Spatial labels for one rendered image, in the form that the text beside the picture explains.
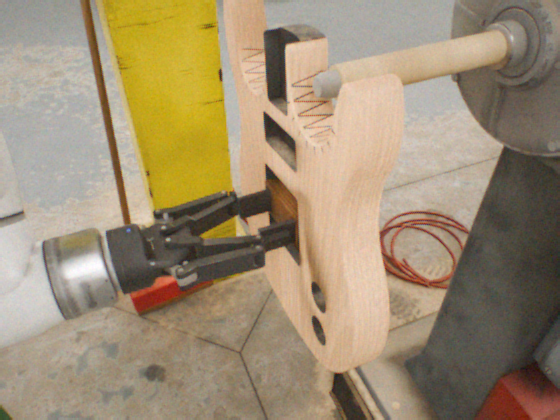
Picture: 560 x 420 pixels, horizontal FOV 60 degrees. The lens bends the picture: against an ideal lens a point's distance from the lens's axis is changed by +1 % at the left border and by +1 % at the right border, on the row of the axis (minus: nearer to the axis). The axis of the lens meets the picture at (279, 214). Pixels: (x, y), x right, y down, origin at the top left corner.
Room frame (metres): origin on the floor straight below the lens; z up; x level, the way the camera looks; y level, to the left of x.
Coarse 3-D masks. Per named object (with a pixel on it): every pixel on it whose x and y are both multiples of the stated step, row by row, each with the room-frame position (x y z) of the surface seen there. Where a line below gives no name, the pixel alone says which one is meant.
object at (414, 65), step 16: (496, 32) 0.47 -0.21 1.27; (416, 48) 0.43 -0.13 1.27; (432, 48) 0.44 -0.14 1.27; (448, 48) 0.44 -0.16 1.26; (464, 48) 0.44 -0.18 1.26; (480, 48) 0.45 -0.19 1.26; (496, 48) 0.45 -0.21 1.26; (336, 64) 0.40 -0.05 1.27; (352, 64) 0.40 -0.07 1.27; (368, 64) 0.41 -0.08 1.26; (384, 64) 0.41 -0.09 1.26; (400, 64) 0.41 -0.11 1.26; (416, 64) 0.42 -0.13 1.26; (432, 64) 0.42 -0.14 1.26; (448, 64) 0.43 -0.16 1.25; (464, 64) 0.44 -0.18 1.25; (480, 64) 0.45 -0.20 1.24; (352, 80) 0.39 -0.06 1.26; (400, 80) 0.41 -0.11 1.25; (416, 80) 0.42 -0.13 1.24
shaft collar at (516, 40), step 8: (496, 24) 0.48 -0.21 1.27; (504, 24) 0.47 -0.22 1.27; (512, 24) 0.47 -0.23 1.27; (504, 32) 0.46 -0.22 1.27; (512, 32) 0.46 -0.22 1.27; (520, 32) 0.46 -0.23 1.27; (512, 40) 0.45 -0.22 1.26; (520, 40) 0.46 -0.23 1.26; (512, 48) 0.45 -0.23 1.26; (520, 48) 0.45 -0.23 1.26; (512, 56) 0.45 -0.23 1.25; (520, 56) 0.45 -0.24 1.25; (496, 64) 0.46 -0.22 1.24; (504, 64) 0.45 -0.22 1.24; (512, 64) 0.46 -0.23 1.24
